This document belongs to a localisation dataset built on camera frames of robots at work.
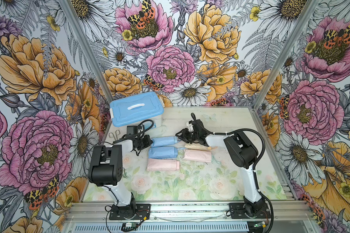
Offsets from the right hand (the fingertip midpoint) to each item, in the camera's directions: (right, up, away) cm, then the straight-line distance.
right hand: (177, 138), depth 99 cm
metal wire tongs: (-45, +3, +8) cm, 46 cm away
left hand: (-16, -4, -2) cm, 17 cm away
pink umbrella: (-10, -14, -12) cm, 21 cm away
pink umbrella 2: (+13, -10, -7) cm, 18 cm away
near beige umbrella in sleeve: (+12, -5, -5) cm, 14 cm away
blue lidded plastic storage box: (-29, +18, -3) cm, 35 cm away
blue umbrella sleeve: (-9, -2, -2) cm, 9 cm away
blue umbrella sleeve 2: (-9, -8, -7) cm, 14 cm away
